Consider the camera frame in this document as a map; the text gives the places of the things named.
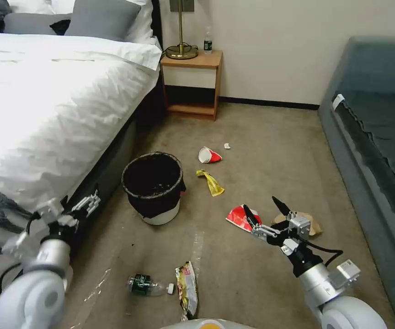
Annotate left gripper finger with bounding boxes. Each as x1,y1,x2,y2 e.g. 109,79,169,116
77,189,101,210
59,204,92,228

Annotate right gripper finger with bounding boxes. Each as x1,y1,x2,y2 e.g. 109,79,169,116
272,196,303,223
242,204,286,242

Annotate white trash can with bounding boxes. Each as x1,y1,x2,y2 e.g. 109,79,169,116
121,151,187,226

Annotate red white paper box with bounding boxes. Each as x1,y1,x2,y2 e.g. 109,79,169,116
226,204,263,233

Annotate brown paper bag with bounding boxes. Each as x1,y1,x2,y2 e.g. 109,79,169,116
271,212,324,238

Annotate dark bed base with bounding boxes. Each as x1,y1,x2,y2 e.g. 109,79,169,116
60,72,166,256

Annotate black bin bag liner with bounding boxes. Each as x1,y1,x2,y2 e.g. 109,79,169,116
121,151,187,219

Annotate yellow crumpled wrapper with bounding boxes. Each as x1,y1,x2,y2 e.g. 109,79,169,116
196,170,225,197

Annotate red white paper cup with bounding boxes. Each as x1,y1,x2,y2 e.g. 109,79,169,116
198,146,223,165

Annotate crushed plastic bottle green label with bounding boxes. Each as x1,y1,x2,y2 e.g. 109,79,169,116
127,273,168,297

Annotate printed snack wrapper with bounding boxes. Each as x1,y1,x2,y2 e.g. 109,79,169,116
174,261,199,318

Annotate black baseboard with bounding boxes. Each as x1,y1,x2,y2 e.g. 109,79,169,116
218,97,321,111

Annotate white bed duvet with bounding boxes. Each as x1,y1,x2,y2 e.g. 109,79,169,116
0,32,163,220

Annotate white robot front shell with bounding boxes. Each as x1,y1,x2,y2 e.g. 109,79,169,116
160,318,257,329

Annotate blue-grey sofa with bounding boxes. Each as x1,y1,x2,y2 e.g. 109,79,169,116
317,36,395,329

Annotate wooden nightstand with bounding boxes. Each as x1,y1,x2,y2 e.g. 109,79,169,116
160,49,224,122

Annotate brass table lamp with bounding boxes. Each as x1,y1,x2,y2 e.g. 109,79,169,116
164,0,199,60

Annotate small black cloth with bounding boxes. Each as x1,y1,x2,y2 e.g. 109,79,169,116
49,19,72,36

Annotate clear water bottle green label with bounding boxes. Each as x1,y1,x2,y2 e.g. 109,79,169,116
203,27,214,55

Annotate large grey pillow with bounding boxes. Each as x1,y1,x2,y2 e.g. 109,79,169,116
64,0,142,42

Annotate flat grey pillow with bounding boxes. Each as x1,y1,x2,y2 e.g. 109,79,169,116
4,13,72,36

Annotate white pillow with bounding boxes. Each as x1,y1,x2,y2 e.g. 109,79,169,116
7,0,77,16
124,0,160,44

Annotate black headboard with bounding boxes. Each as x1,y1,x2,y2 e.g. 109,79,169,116
151,0,164,49

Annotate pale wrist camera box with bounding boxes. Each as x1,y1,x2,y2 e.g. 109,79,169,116
288,215,313,238
34,198,64,223

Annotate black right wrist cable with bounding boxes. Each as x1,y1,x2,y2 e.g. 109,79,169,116
300,239,344,268

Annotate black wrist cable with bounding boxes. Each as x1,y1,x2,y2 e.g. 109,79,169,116
300,239,344,268
25,214,47,238

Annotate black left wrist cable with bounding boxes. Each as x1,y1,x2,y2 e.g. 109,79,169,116
25,214,47,238

